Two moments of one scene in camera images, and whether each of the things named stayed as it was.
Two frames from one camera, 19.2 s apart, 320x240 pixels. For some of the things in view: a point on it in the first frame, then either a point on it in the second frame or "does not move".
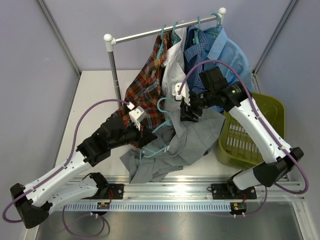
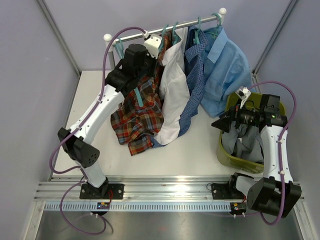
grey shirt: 178,142 -> 243,141
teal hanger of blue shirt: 220,23 does not move
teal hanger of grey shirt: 145,152 -> 119,46
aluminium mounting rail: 200,188 does not move
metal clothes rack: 110,41 does not move
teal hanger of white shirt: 175,38 does not move
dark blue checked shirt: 194,42 does not move
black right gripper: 190,116 -> 224,123
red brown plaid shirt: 145,89 does not move
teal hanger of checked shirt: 196,40 does not move
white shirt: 174,70 does not move
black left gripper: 143,137 -> 154,61
